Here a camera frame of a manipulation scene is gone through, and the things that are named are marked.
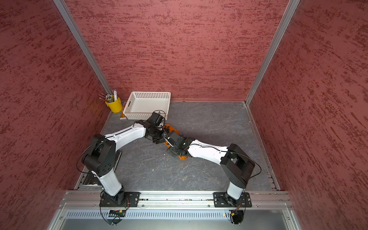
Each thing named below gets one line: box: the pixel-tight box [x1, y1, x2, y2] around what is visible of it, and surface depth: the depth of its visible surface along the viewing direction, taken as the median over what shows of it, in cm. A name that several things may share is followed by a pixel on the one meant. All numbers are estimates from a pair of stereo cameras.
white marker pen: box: [113, 89, 117, 102], surface depth 107 cm
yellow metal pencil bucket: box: [104, 97, 123, 113], surface depth 112 cm
